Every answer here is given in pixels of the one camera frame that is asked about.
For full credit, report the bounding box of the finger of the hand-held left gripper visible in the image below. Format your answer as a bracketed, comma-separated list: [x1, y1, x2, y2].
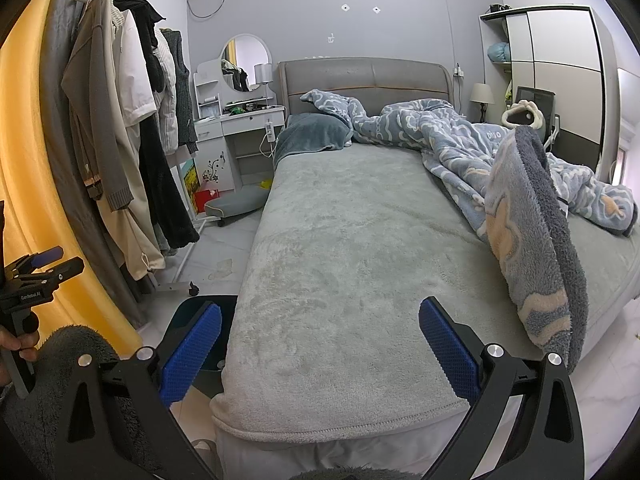
[5, 246, 64, 281]
[30, 256, 86, 288]

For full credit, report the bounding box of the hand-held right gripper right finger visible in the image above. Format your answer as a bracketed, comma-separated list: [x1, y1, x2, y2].
[417, 297, 586, 480]

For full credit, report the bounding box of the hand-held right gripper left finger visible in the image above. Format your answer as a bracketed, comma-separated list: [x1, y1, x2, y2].
[52, 301, 223, 480]

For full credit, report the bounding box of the dark blue trash bin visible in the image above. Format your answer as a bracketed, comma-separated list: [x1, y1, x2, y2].
[165, 296, 238, 401]

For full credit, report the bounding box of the person's left hand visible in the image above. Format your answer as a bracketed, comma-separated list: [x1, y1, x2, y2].
[0, 327, 40, 363]

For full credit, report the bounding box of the beige long coat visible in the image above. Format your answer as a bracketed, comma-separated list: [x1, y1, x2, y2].
[70, 0, 166, 281]

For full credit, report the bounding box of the black long garment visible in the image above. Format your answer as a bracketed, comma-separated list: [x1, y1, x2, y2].
[107, 0, 201, 251]

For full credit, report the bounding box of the taupe cardigan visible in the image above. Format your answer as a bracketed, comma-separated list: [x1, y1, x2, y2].
[61, 0, 135, 211]

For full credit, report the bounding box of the yellow framed picture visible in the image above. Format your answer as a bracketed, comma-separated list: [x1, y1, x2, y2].
[180, 157, 201, 201]

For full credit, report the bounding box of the grey cushioned wheeled stool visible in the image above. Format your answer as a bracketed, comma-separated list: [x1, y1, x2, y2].
[204, 187, 273, 228]

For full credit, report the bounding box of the person's grey fleece jacket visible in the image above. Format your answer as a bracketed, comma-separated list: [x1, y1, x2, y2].
[287, 465, 426, 480]

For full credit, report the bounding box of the red box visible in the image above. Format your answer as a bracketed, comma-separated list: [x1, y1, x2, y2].
[194, 187, 221, 213]

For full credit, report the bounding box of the white puffer vest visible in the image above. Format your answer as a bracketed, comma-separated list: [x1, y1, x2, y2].
[150, 27, 178, 156]

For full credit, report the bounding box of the white shirt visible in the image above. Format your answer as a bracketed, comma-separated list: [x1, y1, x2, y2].
[117, 10, 158, 128]

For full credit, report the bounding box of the dark grey knit vest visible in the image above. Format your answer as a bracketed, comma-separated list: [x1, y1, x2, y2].
[162, 29, 199, 153]

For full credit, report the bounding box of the white dressing table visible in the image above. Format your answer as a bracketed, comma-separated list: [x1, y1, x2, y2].
[192, 57, 287, 196]

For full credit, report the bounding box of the blue patterned comforter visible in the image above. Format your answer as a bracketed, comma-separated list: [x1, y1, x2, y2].
[299, 89, 638, 376]

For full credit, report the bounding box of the cream plush pet bed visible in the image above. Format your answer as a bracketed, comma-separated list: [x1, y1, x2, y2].
[501, 100, 546, 133]

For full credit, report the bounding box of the grey blue pillow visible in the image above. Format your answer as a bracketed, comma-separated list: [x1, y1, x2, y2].
[274, 112, 353, 171]

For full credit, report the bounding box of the white shade bedside lamp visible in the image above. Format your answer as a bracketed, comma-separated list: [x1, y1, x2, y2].
[470, 83, 496, 123]

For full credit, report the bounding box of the black office chair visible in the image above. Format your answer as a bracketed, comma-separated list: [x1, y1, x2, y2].
[514, 86, 561, 153]

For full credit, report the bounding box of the silver shade table lamp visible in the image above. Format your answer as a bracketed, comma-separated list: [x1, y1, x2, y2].
[254, 62, 273, 108]

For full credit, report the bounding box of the oval mirror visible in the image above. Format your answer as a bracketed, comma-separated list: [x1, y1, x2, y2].
[220, 34, 273, 93]

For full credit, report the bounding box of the grey upholstered bed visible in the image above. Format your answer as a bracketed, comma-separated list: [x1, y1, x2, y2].
[210, 57, 640, 480]

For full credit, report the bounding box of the white door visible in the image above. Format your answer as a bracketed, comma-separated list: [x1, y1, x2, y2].
[616, 67, 640, 186]

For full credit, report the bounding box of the white wardrobe black trim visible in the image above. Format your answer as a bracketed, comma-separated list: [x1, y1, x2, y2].
[480, 5, 618, 161]

